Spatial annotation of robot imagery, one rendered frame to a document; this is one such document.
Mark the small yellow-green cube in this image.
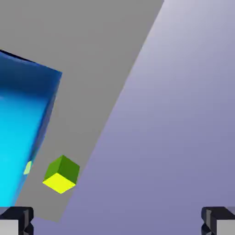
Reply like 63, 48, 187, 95
42, 154, 81, 195

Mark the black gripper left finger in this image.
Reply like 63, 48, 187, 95
0, 206, 34, 235

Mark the large blue box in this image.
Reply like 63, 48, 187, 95
0, 49, 63, 207

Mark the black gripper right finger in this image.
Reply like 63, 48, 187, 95
201, 206, 235, 235

